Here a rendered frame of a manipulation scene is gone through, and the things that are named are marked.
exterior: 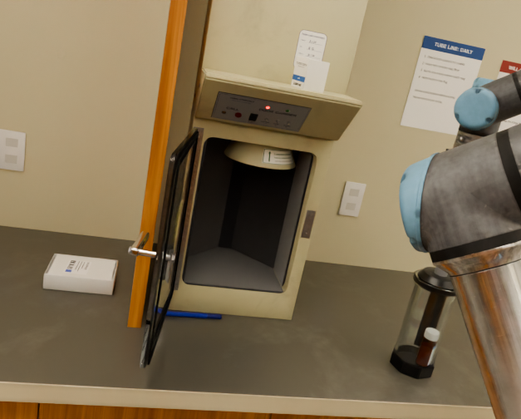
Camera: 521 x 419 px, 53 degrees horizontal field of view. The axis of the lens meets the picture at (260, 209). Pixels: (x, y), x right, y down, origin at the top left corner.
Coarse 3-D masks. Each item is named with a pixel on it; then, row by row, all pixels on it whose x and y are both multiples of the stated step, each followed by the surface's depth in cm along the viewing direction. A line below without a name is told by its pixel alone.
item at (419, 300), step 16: (416, 272) 118; (416, 288) 116; (416, 304) 115; (432, 304) 113; (448, 304) 113; (416, 320) 115; (432, 320) 114; (448, 320) 116; (400, 336) 120; (416, 336) 116; (432, 336) 115; (400, 352) 119; (416, 352) 117; (432, 352) 117
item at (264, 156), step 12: (240, 144) 121; (252, 144) 120; (228, 156) 123; (240, 156) 120; (252, 156) 119; (264, 156) 119; (276, 156) 120; (288, 156) 123; (276, 168) 120; (288, 168) 122
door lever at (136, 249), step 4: (144, 232) 98; (148, 232) 98; (140, 236) 96; (144, 236) 96; (148, 236) 97; (136, 240) 94; (140, 240) 94; (144, 240) 94; (136, 244) 92; (140, 244) 92; (144, 244) 94; (132, 248) 90; (136, 248) 90; (140, 248) 92; (128, 252) 91; (132, 252) 90; (136, 252) 90; (140, 252) 90; (144, 252) 91; (148, 252) 91; (152, 252) 91; (136, 256) 91; (148, 256) 91; (152, 256) 91
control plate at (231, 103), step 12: (228, 96) 103; (240, 96) 102; (216, 108) 106; (228, 108) 106; (240, 108) 106; (252, 108) 106; (264, 108) 106; (276, 108) 106; (288, 108) 106; (300, 108) 105; (228, 120) 109; (240, 120) 109; (264, 120) 109; (288, 120) 109; (300, 120) 109
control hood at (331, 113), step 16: (208, 80) 98; (224, 80) 99; (240, 80) 99; (256, 80) 104; (208, 96) 103; (256, 96) 103; (272, 96) 102; (288, 96) 102; (304, 96) 102; (320, 96) 103; (336, 96) 104; (208, 112) 107; (320, 112) 107; (336, 112) 107; (352, 112) 107; (272, 128) 112; (304, 128) 112; (320, 128) 112; (336, 128) 112
